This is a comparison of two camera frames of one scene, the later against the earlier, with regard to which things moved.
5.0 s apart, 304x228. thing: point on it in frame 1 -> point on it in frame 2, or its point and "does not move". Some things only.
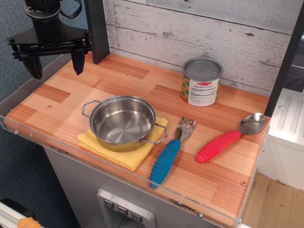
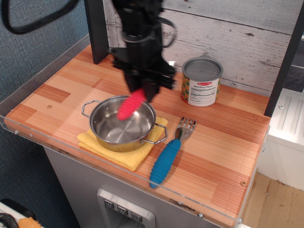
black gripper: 48,36 -> 143,56
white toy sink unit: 282,156 does not move
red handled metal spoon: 251,124 -> 130,103
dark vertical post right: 285,69 does not move
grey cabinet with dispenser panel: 100,197 does not move
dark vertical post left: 97,25 does not move
